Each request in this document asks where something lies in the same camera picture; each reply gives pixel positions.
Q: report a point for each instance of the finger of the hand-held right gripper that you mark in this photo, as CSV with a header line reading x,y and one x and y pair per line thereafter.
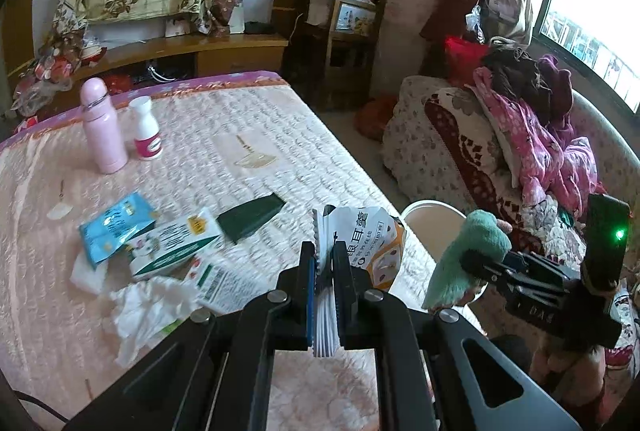
x,y
492,267

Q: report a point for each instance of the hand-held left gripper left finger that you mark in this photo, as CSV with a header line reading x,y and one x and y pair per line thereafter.
x,y
310,296

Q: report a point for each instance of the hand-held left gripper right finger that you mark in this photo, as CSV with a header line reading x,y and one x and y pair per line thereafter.
x,y
341,296

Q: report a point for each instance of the green plush cloth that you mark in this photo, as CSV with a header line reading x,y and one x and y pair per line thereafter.
x,y
457,261

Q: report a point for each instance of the white orange snack packet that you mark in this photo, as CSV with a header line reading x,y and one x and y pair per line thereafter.
x,y
370,251

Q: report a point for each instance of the white plastic bin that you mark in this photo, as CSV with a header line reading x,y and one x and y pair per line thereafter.
x,y
430,223

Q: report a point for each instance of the white green milk carton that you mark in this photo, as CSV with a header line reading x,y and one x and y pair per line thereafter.
x,y
172,243

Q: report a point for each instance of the blue snack packet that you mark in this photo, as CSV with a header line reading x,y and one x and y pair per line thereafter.
x,y
112,226

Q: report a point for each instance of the person's right hand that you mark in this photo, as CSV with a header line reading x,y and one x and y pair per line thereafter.
x,y
567,373

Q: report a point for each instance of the white packet with barcode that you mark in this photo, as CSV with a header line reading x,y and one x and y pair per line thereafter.
x,y
222,283

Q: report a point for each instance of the dark green packet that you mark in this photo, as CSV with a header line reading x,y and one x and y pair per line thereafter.
x,y
250,218

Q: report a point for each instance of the pile of pink clothes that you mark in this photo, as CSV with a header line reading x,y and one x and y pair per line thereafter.
x,y
530,136

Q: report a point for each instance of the floral covered sofa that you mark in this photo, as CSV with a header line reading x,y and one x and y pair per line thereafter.
x,y
450,136

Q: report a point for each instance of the crumpled white tissue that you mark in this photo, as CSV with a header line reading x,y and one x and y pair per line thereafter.
x,y
150,311

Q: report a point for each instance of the pink quilted mattress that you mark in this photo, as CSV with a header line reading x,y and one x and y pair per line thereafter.
x,y
225,136

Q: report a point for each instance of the red bag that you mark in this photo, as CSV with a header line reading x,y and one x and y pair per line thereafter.
x,y
377,116

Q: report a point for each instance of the flat white tissue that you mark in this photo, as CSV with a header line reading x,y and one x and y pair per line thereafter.
x,y
87,276

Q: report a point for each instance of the white bottle with pink label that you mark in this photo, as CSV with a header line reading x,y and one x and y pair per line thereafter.
x,y
147,131

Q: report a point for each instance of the dark wooden shelf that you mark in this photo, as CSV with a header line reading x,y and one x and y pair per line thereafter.
x,y
345,56

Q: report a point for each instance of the wooden cabinet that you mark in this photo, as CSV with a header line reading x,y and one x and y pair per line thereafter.
x,y
210,53

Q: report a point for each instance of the dark red hanging garment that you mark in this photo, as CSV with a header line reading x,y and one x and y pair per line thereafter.
x,y
452,6

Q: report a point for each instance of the pink thermos bottle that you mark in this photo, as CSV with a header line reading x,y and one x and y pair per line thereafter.
x,y
102,131

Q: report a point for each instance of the window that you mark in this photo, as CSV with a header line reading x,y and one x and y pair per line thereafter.
x,y
590,11

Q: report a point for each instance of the white printed box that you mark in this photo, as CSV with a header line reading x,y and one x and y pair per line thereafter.
x,y
356,18

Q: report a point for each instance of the floral plastic bag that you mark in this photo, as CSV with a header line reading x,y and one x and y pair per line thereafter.
x,y
47,71

